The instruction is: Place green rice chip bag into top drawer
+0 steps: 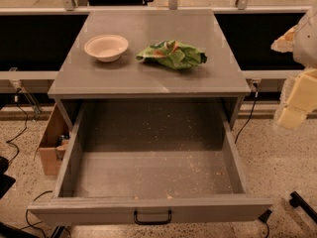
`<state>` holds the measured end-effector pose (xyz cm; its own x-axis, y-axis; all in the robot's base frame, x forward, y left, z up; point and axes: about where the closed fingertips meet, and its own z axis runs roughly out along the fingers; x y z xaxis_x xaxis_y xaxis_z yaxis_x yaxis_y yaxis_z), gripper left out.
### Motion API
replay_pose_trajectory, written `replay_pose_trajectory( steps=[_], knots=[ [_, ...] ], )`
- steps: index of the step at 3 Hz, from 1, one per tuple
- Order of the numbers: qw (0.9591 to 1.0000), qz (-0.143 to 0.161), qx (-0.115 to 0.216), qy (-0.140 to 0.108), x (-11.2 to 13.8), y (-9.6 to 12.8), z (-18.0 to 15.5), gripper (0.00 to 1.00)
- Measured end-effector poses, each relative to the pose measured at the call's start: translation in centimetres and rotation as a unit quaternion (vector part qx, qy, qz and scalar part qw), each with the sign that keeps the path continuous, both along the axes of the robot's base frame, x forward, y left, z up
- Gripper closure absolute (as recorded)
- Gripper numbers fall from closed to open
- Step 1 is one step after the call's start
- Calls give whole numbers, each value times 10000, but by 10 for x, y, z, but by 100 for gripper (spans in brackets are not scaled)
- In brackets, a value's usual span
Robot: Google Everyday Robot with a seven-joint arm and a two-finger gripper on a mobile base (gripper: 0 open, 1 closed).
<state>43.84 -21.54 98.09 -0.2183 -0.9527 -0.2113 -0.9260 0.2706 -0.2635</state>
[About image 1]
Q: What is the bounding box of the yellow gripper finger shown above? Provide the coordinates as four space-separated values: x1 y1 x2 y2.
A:
276 68 317 130
270 26 297 53

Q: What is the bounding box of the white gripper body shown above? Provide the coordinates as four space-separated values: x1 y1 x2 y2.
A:
293 4 317 67

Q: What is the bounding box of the green rice chip bag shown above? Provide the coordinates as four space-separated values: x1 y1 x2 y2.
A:
136 40 207 70

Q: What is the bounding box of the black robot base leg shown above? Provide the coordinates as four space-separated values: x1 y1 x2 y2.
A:
289 191 317 224

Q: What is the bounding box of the grey open top drawer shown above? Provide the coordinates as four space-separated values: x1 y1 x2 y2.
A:
29 100 272 225

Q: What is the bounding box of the grey cabinet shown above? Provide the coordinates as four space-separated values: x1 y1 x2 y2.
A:
49 9 250 123

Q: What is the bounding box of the white paper bowl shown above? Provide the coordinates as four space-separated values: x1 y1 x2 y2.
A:
84 35 129 62

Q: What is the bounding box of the brown cardboard box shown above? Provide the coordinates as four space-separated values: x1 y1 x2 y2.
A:
38 105 69 176

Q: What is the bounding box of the black cable right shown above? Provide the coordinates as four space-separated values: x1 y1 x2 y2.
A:
233 81 260 145

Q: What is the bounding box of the black cable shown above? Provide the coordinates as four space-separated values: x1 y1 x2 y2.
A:
19 189 72 238
233 81 260 145

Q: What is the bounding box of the black drawer handle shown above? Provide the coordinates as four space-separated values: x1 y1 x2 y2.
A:
134 210 172 225

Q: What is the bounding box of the metal railing frame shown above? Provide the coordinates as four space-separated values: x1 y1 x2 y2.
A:
0 0 317 16

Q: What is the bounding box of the metal bracket left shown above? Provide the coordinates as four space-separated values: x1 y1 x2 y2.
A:
10 75 43 121

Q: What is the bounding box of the black cable left floor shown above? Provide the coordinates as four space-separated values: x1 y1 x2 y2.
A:
4 87 30 166

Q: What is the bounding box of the black cable front left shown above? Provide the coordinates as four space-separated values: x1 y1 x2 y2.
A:
19 189 72 238

